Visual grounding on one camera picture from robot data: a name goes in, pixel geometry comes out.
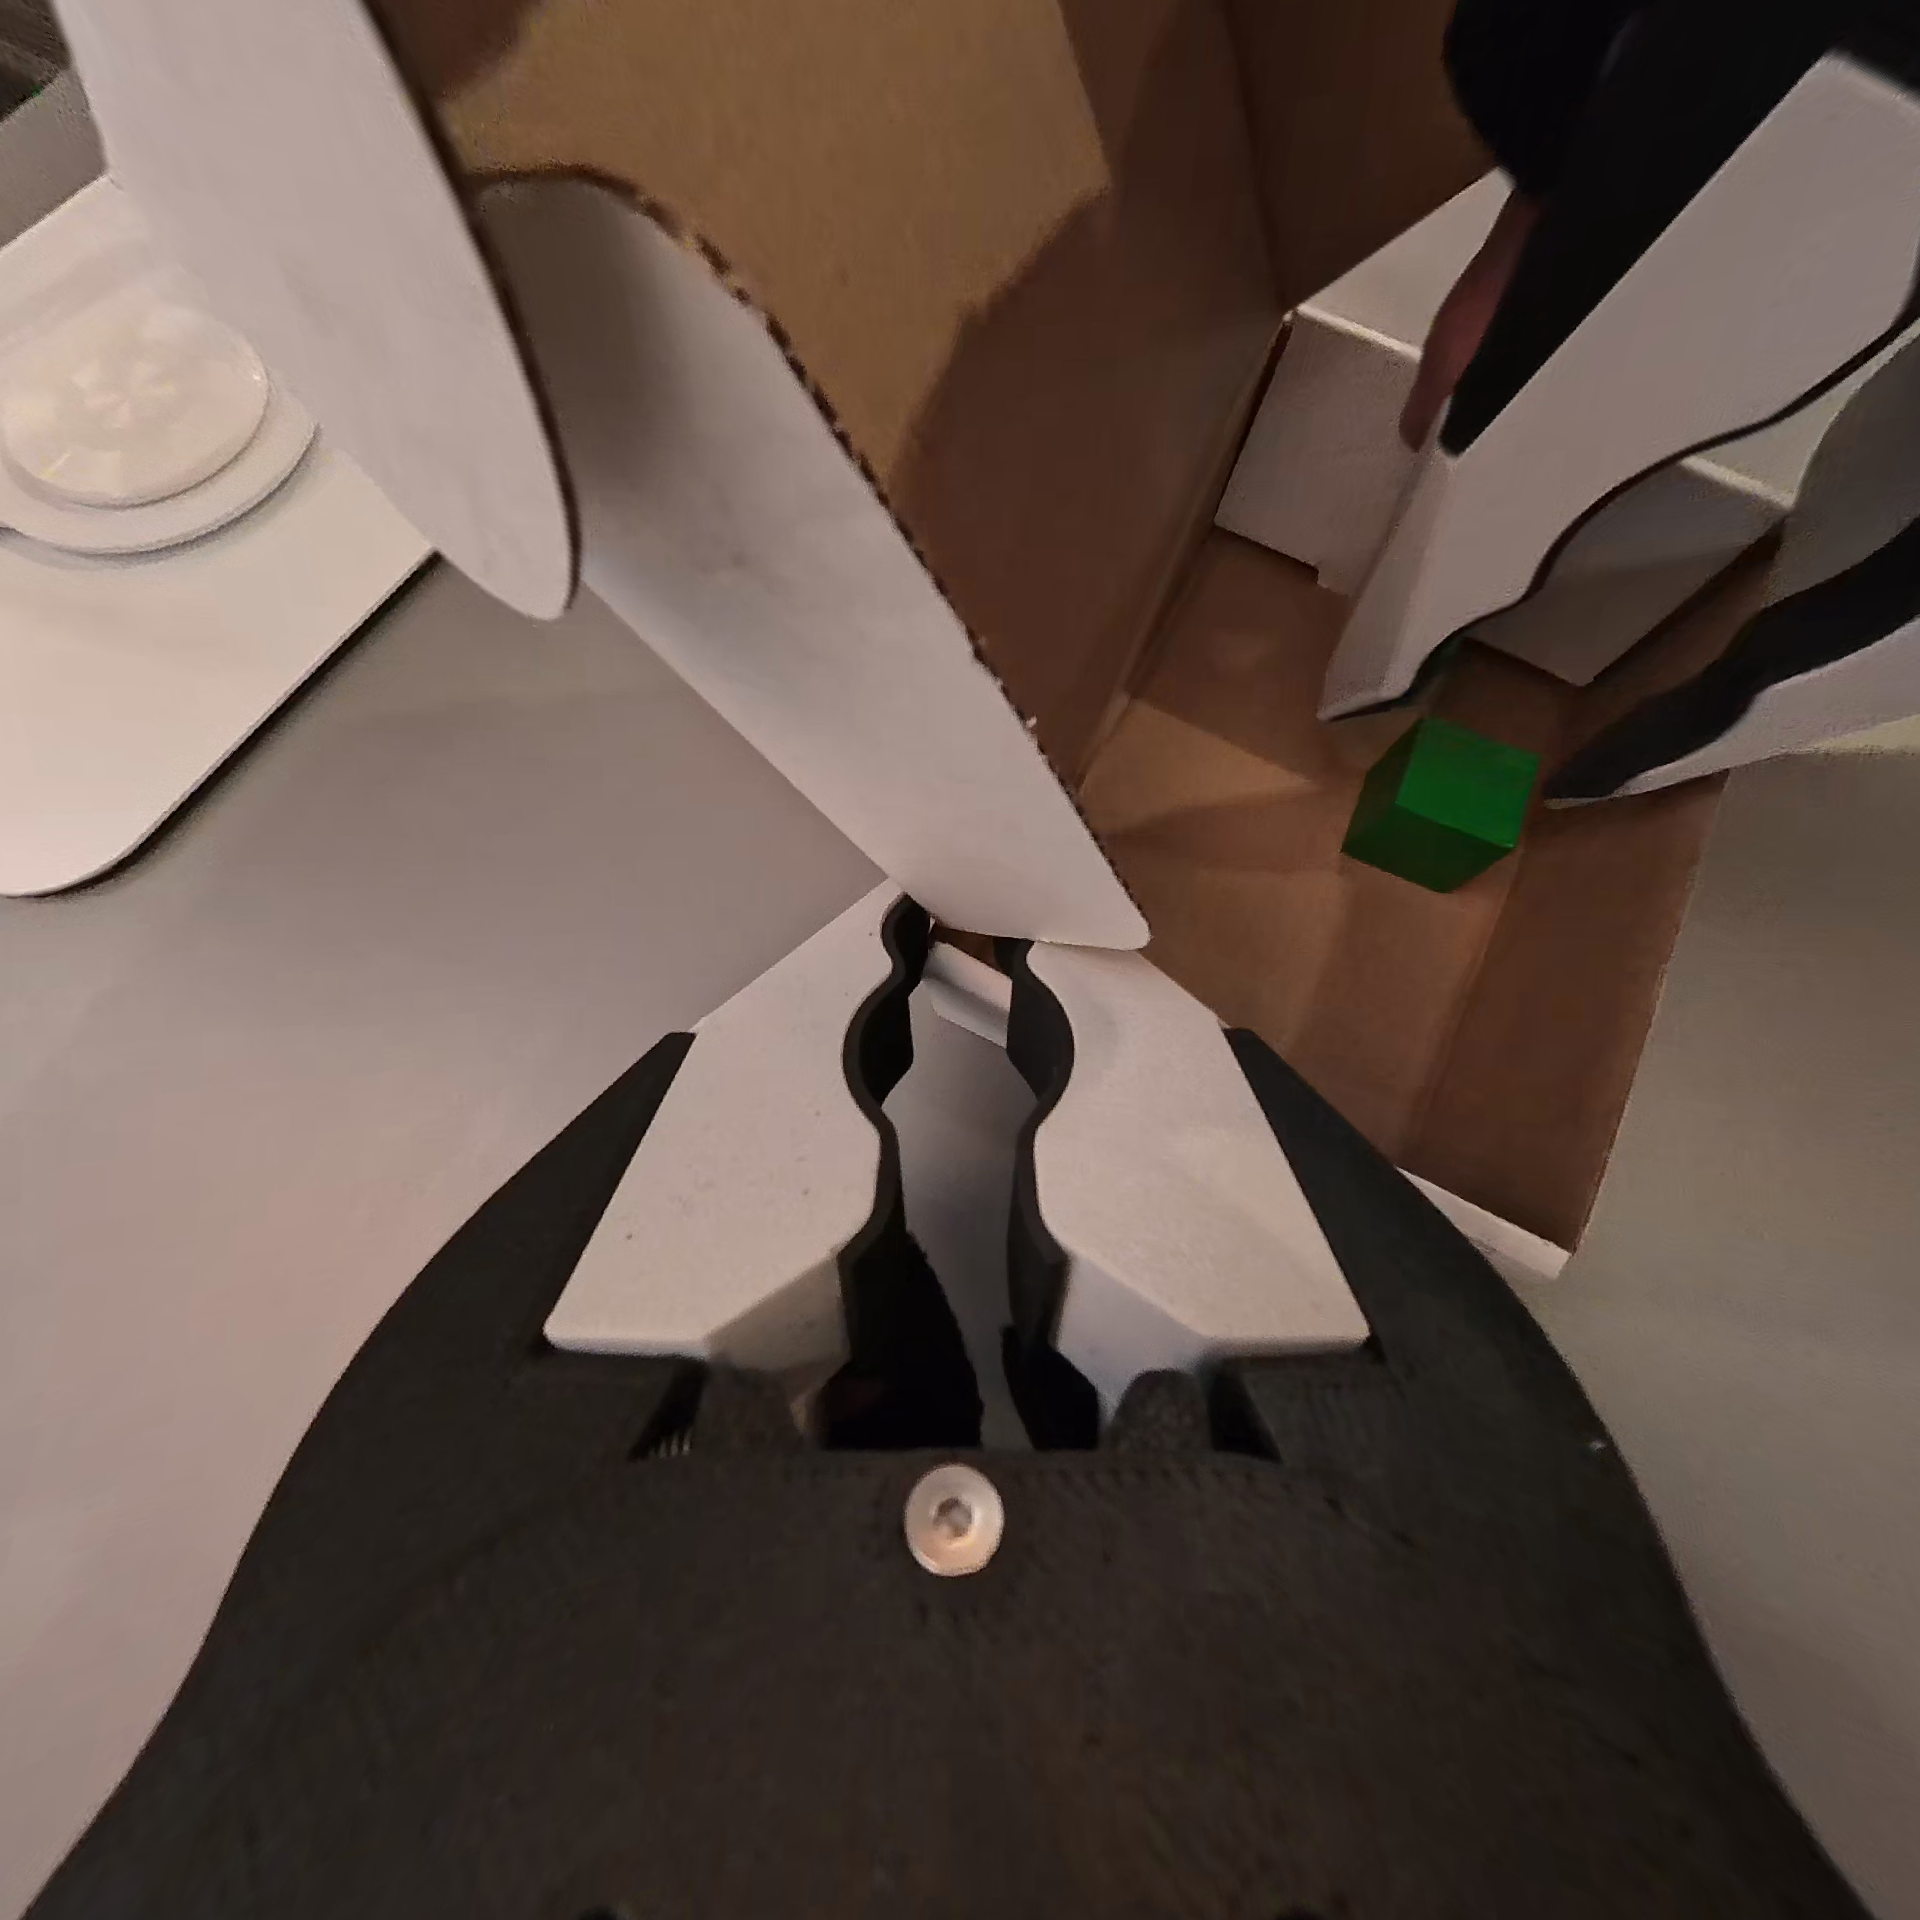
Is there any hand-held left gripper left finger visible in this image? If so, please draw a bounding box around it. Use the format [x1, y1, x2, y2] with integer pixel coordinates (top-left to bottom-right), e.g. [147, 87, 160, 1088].
[545, 901, 923, 1384]

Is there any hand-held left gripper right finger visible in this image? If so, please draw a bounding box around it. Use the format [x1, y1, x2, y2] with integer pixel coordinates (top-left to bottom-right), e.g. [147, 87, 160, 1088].
[1014, 941, 1370, 1426]

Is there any white desk lamp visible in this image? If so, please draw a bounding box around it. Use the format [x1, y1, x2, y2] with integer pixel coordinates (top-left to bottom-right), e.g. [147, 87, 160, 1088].
[0, 172, 452, 904]

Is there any white cardboard box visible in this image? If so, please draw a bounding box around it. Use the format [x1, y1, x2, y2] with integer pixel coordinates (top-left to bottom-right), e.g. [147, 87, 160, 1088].
[59, 0, 1802, 1284]

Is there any person's right hand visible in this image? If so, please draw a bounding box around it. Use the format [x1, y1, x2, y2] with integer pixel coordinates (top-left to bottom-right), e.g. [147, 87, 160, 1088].
[1402, 201, 1546, 449]

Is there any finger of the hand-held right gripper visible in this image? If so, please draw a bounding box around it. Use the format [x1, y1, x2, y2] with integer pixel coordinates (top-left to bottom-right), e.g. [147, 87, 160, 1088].
[1319, 29, 1920, 720]
[1543, 337, 1920, 812]

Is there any green cube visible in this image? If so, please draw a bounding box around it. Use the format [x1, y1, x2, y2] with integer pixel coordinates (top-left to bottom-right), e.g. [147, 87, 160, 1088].
[1343, 717, 1546, 896]

